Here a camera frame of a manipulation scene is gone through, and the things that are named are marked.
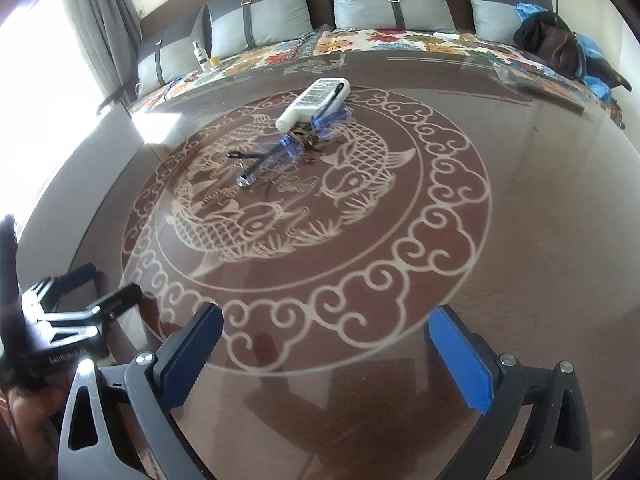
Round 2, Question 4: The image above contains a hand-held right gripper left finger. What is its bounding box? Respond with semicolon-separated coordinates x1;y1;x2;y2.
57;302;225;480

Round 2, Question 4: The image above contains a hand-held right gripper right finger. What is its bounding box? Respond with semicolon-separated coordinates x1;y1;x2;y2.
425;304;593;480

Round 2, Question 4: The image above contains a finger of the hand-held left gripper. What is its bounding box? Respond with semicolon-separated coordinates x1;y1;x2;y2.
90;282;143;332
52;262;101;308

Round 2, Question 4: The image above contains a large white cardboard box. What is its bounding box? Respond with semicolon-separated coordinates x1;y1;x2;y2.
0;97;161;291

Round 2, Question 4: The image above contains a brown patterned glass desktop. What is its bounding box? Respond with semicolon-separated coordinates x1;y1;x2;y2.
20;47;640;480

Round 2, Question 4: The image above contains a person's left hand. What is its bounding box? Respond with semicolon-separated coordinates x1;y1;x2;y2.
7;385;66;441

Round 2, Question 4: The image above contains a dark wooden chair armrest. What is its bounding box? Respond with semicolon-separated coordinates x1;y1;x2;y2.
97;82;138;113

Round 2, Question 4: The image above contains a black eyelash curler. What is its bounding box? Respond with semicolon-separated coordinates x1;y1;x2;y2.
227;147;281;188

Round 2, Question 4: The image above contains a grey curtain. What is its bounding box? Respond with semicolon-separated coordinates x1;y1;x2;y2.
75;0;143;96

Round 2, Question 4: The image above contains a clear plastic bag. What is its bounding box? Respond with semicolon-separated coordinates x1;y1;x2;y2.
492;57;551;93

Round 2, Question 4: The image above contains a brown bag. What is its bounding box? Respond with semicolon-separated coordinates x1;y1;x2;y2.
514;12;583;78

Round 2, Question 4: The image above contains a sofa with floral cover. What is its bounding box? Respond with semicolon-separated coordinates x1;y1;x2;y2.
127;25;626;131

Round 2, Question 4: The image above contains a blue cloth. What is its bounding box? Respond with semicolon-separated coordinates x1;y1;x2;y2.
515;1;631;106

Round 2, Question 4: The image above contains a brown padded headboard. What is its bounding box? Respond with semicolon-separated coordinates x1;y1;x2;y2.
139;0;548;68

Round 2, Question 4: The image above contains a brown hair tie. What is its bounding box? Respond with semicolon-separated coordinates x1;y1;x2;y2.
290;129;326;153

